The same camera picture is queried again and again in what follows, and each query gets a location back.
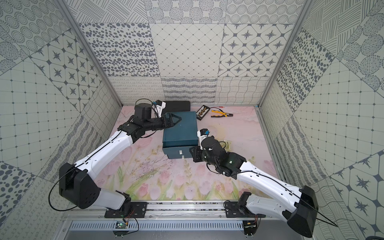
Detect teal drawer cabinet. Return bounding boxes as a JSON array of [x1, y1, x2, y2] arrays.
[[163, 112, 199, 148]]

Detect green cookie packet one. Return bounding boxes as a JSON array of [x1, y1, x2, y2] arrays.
[[225, 141, 232, 152]]

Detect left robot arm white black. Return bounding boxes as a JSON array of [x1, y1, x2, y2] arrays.
[[58, 102, 182, 216]]

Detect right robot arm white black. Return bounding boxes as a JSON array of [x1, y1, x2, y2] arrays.
[[190, 135, 319, 238]]

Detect black case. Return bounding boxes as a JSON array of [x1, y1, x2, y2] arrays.
[[162, 101, 191, 115]]

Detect black bit tray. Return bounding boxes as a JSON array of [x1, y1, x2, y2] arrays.
[[196, 105, 211, 121]]

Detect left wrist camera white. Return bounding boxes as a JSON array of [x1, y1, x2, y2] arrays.
[[153, 100, 166, 118]]

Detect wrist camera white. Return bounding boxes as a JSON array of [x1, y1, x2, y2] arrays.
[[153, 100, 166, 118], [197, 129, 210, 145]]

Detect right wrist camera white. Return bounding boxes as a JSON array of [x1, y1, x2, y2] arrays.
[[197, 129, 210, 145]]

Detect yellow handled pliers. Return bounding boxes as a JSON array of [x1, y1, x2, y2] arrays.
[[211, 110, 234, 118]]

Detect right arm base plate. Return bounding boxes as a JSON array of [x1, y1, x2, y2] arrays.
[[223, 200, 266, 218]]

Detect aluminium rail frame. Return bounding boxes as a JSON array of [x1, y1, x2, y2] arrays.
[[62, 192, 304, 221]]

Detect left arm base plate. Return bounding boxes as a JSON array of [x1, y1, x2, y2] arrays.
[[104, 202, 148, 219]]

